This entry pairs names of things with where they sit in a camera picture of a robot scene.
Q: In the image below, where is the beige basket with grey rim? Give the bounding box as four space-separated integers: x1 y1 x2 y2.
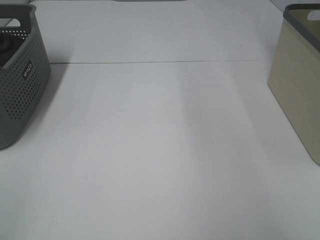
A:
267 3 320 164

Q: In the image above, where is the grey perforated plastic basket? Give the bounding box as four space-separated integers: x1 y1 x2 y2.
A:
0 4 51 149

